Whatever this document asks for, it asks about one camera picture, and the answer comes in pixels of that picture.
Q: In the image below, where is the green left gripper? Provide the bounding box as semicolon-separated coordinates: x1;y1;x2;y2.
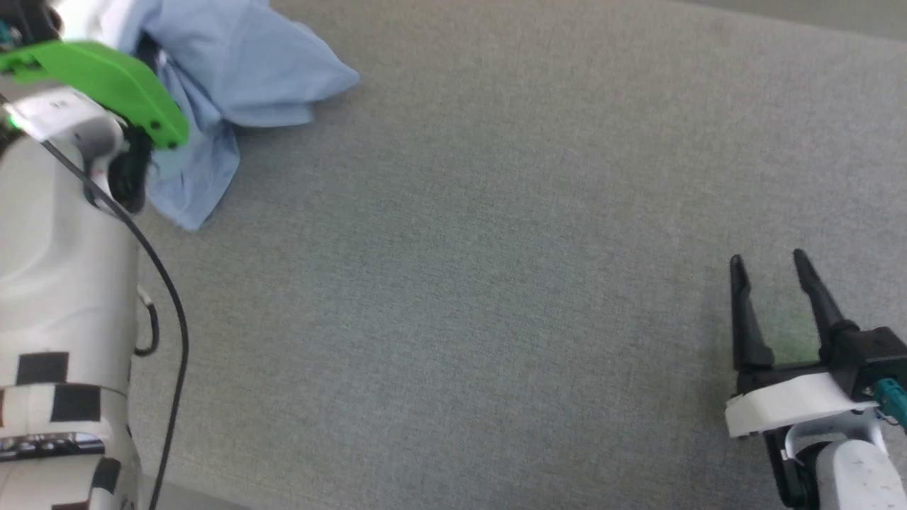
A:
0;40;190;215

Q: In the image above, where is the short black cable loop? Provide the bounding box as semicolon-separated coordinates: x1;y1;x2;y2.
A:
135;285;161;357

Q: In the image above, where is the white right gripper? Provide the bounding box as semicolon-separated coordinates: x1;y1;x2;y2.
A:
725;248;884;438

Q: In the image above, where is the light blue t-shirt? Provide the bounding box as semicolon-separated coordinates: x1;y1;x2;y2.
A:
57;0;362;232

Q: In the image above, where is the teal right cable connector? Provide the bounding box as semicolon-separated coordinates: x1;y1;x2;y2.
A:
872;378;907;427

